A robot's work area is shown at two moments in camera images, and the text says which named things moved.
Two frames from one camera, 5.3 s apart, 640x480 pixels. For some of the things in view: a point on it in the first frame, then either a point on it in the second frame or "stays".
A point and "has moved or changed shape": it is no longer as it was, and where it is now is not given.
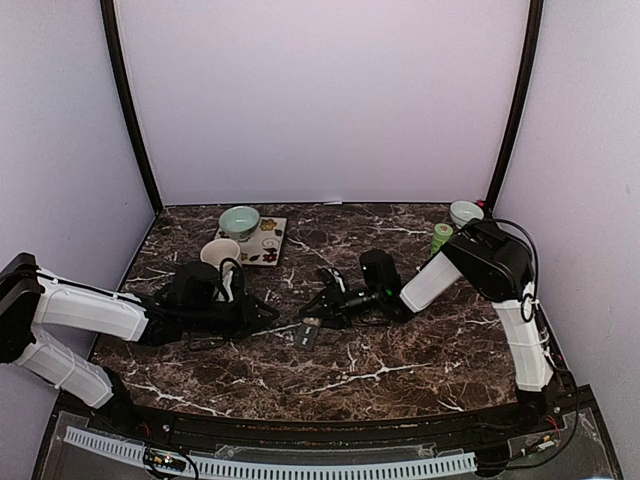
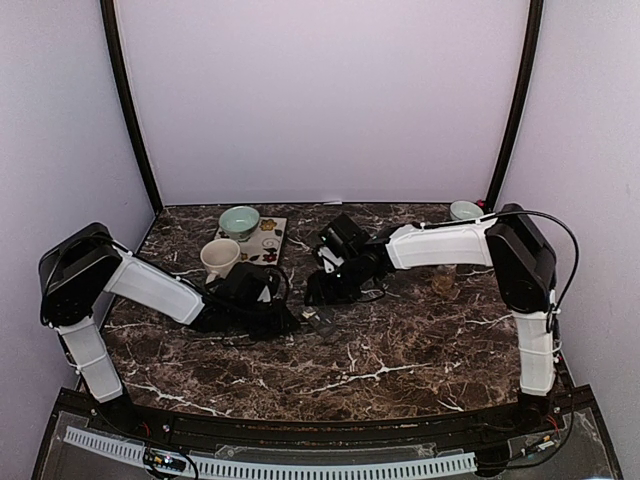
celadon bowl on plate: x=239 y=222 stays
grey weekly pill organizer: x=306 y=336 has moved or changed shape
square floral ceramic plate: x=265 y=246 stays
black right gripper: x=335 y=308 -> x=322 y=290
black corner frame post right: x=518 y=101 stays
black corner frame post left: x=111 y=26 stays
